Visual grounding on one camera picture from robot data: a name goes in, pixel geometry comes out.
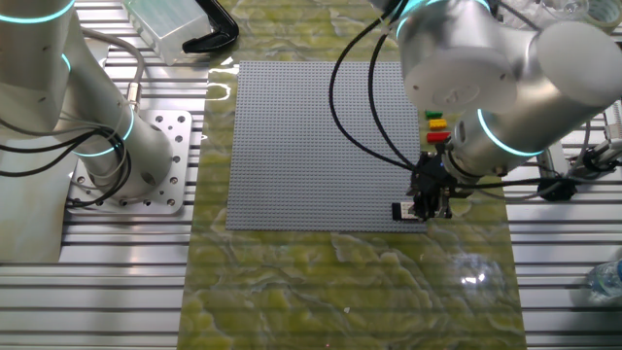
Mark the large grey Lego baseplate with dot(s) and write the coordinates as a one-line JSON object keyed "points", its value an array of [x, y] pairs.
{"points": [[282, 146]]}

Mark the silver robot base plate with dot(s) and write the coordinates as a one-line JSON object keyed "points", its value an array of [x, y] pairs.
{"points": [[184, 146]]}

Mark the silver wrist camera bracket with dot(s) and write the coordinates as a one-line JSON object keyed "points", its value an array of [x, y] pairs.
{"points": [[555, 163]]}

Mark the green marble pattern mat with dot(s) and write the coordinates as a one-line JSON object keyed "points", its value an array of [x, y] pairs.
{"points": [[340, 291]]}

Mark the clear tape roll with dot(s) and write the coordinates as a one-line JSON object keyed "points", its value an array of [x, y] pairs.
{"points": [[605, 12]]}

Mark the yellow Lego brick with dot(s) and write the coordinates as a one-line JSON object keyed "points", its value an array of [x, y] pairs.
{"points": [[438, 124]]}

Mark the translucent plastic box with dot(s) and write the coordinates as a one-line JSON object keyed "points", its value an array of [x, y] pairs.
{"points": [[165, 29]]}

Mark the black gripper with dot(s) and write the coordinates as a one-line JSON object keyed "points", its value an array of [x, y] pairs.
{"points": [[430, 175]]}

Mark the grey depth camera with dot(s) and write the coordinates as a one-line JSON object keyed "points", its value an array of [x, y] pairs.
{"points": [[616, 124]]}

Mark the white Lego plate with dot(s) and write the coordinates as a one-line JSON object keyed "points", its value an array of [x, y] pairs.
{"points": [[407, 210]]}

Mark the black C-clamp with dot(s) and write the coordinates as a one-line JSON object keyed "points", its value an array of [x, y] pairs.
{"points": [[218, 34]]}

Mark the clear plastic cup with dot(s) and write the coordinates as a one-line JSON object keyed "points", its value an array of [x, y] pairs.
{"points": [[559, 7]]}

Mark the clear water bottle blue cap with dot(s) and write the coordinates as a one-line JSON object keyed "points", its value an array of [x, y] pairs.
{"points": [[607, 279]]}

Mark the green Lego brick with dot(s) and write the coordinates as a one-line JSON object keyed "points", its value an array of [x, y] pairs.
{"points": [[433, 115]]}

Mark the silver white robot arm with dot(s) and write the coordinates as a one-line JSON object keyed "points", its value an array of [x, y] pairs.
{"points": [[573, 63]]}

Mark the red Lego brick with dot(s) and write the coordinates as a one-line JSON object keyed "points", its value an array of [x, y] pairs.
{"points": [[437, 137]]}

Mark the metal camera mount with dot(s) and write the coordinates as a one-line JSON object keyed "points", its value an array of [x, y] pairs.
{"points": [[595, 158]]}

